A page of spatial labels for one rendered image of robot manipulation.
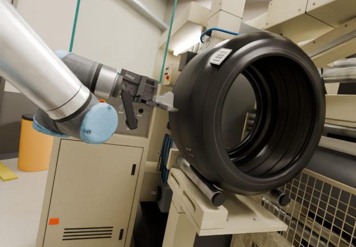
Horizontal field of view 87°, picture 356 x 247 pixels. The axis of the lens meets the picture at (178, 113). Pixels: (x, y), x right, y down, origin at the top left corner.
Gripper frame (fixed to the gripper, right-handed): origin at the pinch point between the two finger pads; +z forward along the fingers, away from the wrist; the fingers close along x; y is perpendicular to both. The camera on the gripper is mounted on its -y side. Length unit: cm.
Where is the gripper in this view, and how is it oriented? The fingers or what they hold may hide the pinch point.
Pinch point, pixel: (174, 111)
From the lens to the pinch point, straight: 61.8
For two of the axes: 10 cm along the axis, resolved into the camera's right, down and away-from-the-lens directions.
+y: 3.1, -9.5, -0.1
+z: 8.9, 2.8, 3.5
